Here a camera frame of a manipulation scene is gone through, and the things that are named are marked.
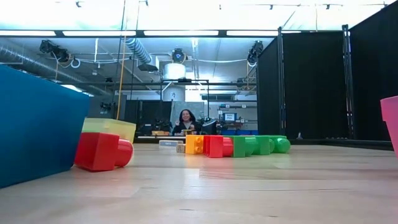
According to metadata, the yellow toy brick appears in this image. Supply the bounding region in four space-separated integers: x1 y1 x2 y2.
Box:
185 134 205 156

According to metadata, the yellow hanging cable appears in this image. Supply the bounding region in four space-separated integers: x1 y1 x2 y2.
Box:
115 0 128 121

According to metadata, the blue plastic bin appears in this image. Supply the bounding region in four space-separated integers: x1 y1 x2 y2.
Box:
0 64 91 189

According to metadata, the black ceiling camera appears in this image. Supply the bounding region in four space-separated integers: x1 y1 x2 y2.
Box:
39 39 71 63
247 40 264 65
171 48 187 65

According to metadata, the white cylindrical tank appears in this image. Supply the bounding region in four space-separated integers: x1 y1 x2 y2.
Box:
163 62 187 80

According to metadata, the green chunky toy block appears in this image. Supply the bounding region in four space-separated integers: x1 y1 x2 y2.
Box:
231 135 257 158
271 135 292 154
252 135 276 156

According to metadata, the ribbed flexible duct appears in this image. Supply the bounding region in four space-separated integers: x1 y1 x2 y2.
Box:
124 37 153 65

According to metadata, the yellow translucent plastic bin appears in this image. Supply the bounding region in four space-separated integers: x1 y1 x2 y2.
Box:
81 117 137 144

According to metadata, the person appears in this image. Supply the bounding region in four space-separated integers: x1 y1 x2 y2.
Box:
172 109 202 136

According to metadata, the large metal duct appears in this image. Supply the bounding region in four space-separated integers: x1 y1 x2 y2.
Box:
0 43 109 97

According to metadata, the red chunky toy block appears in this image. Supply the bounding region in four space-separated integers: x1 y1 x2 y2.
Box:
74 132 135 172
203 134 234 159

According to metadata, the pink plastic bin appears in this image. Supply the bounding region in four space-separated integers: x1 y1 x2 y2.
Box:
379 95 398 158

